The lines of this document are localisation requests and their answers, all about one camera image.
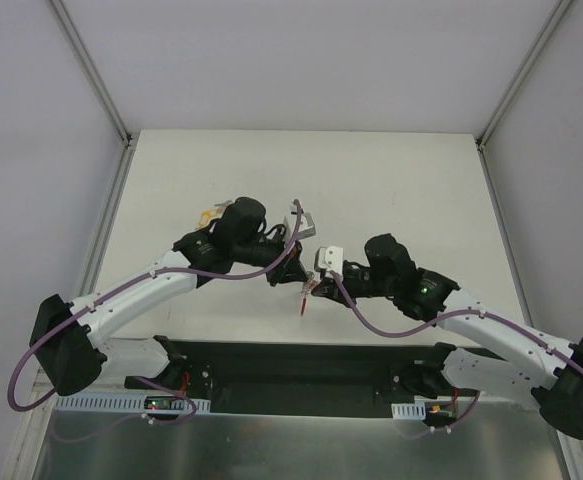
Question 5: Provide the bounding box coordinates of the red-handled metal keyring organizer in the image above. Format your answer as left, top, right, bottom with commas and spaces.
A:
300, 272, 318, 317

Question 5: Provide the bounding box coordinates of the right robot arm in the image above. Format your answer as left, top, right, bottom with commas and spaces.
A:
312, 234, 583, 440

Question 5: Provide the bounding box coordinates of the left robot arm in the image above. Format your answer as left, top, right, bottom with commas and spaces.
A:
30, 197, 316, 396

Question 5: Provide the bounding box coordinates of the yellow key tag with keys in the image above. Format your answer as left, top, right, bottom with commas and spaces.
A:
197, 200, 233, 229

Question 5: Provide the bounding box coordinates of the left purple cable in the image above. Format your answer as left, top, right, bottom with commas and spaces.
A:
6, 199, 303, 444

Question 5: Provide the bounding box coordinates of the purple cable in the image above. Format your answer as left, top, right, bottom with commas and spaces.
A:
333, 277, 583, 441
6, 199, 303, 444

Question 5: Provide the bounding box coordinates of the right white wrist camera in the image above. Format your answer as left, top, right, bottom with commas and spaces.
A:
314, 246, 344, 278

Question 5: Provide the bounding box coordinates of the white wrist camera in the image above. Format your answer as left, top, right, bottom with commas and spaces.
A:
282, 199, 317, 246
314, 246, 344, 278

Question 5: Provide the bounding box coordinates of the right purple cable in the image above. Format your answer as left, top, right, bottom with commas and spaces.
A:
333, 277, 583, 441

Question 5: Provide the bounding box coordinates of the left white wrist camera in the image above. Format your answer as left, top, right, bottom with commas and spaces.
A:
282, 199, 317, 246

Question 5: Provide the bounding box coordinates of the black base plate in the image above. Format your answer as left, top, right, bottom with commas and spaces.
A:
147, 337, 456, 419

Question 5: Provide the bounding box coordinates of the right white cable duct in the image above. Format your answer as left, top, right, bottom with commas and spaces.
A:
391, 400, 427, 421

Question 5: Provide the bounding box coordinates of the white cable duct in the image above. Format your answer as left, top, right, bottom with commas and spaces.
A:
391, 400, 427, 421
55, 393, 192, 415

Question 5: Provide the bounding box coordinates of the left aluminium frame post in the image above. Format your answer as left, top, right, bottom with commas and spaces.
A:
48, 0, 137, 146

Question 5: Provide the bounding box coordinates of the aluminium frame post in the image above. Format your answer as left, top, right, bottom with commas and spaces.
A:
48, 0, 137, 146
475, 0, 577, 149

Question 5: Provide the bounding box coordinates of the left white cable duct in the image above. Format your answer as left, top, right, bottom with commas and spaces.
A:
55, 393, 192, 415

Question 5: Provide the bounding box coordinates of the right aluminium frame post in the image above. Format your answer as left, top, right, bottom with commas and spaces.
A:
475, 0, 577, 149

